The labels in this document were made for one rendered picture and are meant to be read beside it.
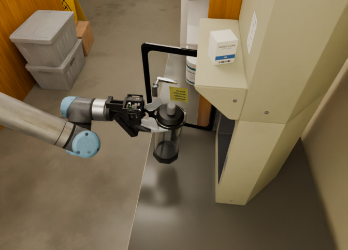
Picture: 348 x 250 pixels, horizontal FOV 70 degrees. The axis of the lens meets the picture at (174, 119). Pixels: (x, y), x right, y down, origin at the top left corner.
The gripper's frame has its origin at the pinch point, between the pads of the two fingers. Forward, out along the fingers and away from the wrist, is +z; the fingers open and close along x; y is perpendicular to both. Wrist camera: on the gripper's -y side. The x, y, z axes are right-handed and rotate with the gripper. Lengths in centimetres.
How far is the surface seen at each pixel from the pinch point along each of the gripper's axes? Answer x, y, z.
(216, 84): -12.9, 27.2, 12.6
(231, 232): -24.2, -29.8, 25.2
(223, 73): -8.9, 27.2, 14.2
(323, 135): 15, -18, 63
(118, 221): 7, -124, -39
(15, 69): 134, -92, -175
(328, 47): -13, 38, 31
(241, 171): -13.9, -5.4, 24.6
